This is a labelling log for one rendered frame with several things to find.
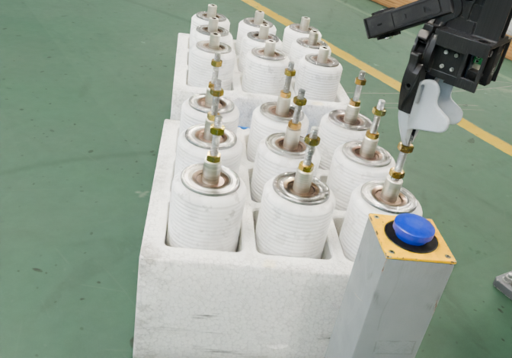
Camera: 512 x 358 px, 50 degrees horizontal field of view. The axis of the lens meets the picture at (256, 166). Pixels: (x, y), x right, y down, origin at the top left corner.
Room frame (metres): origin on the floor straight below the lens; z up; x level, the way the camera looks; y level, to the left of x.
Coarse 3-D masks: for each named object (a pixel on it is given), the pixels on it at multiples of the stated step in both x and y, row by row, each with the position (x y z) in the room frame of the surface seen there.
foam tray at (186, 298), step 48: (144, 240) 0.54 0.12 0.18; (240, 240) 0.59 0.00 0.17; (336, 240) 0.61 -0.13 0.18; (144, 288) 0.51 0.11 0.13; (192, 288) 0.52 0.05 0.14; (240, 288) 0.53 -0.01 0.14; (288, 288) 0.54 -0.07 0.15; (336, 288) 0.54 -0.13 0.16; (144, 336) 0.51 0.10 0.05; (192, 336) 0.52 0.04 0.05; (240, 336) 0.53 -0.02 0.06; (288, 336) 0.54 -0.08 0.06
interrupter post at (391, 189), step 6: (390, 180) 0.62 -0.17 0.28; (384, 186) 0.63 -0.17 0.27; (390, 186) 0.62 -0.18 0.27; (396, 186) 0.62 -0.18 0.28; (384, 192) 0.62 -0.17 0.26; (390, 192) 0.62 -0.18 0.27; (396, 192) 0.62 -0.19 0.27; (384, 198) 0.62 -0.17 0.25; (390, 198) 0.62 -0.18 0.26; (396, 198) 0.62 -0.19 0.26
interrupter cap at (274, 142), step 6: (270, 138) 0.74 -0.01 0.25; (276, 138) 0.74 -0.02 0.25; (282, 138) 0.75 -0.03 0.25; (300, 138) 0.76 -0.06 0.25; (270, 144) 0.72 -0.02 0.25; (276, 144) 0.72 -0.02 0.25; (282, 144) 0.73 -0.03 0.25; (300, 144) 0.74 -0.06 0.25; (306, 144) 0.74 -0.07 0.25; (270, 150) 0.70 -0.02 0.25; (276, 150) 0.70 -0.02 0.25; (282, 150) 0.70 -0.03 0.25; (288, 150) 0.71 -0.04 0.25; (294, 150) 0.72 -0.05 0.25; (300, 150) 0.72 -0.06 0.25; (288, 156) 0.69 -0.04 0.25; (294, 156) 0.69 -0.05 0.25; (300, 156) 0.69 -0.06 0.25
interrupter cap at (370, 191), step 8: (368, 184) 0.65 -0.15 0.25; (376, 184) 0.65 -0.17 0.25; (360, 192) 0.63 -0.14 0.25; (368, 192) 0.63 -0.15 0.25; (376, 192) 0.64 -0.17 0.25; (400, 192) 0.65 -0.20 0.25; (408, 192) 0.65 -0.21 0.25; (368, 200) 0.61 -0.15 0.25; (376, 200) 0.61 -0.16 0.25; (384, 200) 0.62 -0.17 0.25; (400, 200) 0.63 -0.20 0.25; (408, 200) 0.63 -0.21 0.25; (416, 200) 0.63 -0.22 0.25; (376, 208) 0.60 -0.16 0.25; (384, 208) 0.60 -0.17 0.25; (392, 208) 0.60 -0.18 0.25; (400, 208) 0.60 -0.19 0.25; (408, 208) 0.61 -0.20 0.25
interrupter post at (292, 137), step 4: (288, 128) 0.72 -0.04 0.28; (288, 132) 0.72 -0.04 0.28; (292, 132) 0.72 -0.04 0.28; (296, 132) 0.72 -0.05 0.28; (300, 132) 0.72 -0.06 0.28; (288, 136) 0.72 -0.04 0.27; (292, 136) 0.72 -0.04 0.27; (296, 136) 0.72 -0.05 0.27; (284, 140) 0.72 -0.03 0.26; (288, 140) 0.72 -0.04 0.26; (292, 140) 0.72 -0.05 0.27; (296, 140) 0.72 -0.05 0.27; (284, 144) 0.72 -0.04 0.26; (288, 144) 0.72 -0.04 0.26; (292, 144) 0.72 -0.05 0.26; (296, 144) 0.72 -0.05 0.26; (288, 148) 0.72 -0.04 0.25; (292, 148) 0.72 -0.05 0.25; (296, 148) 0.72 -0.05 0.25
